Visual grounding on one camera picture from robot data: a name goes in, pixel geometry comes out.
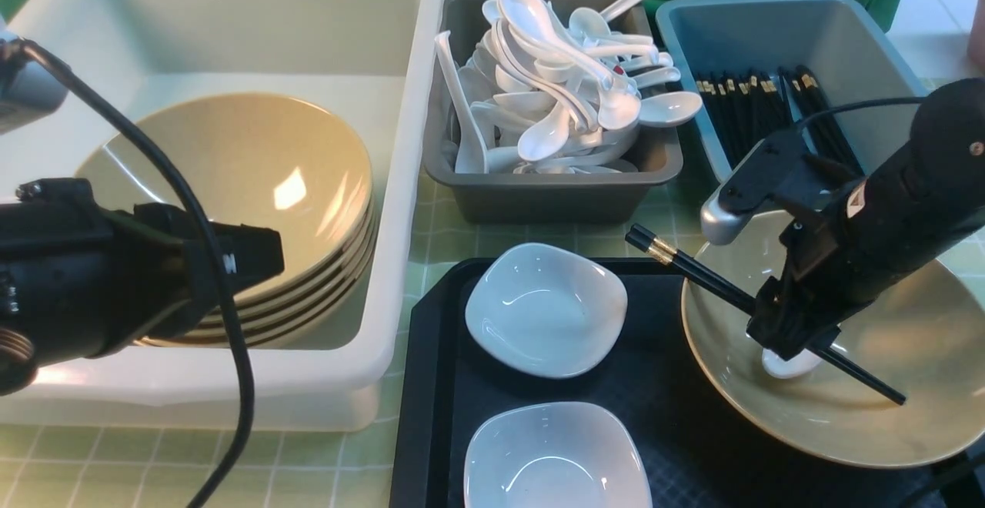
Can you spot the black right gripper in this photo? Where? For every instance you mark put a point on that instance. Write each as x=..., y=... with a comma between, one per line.
x=876, y=230

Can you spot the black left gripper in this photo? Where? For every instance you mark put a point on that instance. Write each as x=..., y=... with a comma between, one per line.
x=82, y=282

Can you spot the black chopstick gold band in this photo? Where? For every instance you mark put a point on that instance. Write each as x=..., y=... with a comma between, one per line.
x=839, y=361

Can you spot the white soup spoon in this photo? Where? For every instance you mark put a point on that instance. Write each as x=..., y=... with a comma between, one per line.
x=779, y=368

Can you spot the white square dish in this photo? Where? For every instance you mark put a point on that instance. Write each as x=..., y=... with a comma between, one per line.
x=559, y=454
x=547, y=312

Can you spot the bundle of black chopsticks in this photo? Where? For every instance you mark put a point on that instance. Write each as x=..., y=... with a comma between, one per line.
x=746, y=107

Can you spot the blue plastic chopstick bin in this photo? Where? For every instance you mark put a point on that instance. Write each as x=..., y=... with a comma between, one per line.
x=836, y=39

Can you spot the green checkered tablecloth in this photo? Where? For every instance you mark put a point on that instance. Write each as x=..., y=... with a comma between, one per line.
x=66, y=466

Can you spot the stack of tan bowls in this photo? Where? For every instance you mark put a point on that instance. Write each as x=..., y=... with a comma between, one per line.
x=302, y=304

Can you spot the black plastic serving tray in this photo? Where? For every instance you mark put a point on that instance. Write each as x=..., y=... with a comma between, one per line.
x=697, y=451

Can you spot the pile of white spoons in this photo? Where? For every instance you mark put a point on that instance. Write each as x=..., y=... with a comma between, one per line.
x=550, y=96

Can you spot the large white plastic tub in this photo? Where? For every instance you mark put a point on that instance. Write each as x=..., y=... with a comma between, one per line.
x=369, y=61

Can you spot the upright white spoon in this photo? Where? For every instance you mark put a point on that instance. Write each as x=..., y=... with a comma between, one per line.
x=472, y=157

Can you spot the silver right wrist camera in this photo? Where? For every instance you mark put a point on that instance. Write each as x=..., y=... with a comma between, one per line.
x=779, y=172

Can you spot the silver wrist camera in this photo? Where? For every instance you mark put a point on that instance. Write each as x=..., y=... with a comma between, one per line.
x=28, y=93
x=779, y=172

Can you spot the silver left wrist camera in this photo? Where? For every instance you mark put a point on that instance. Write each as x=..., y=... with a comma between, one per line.
x=28, y=93

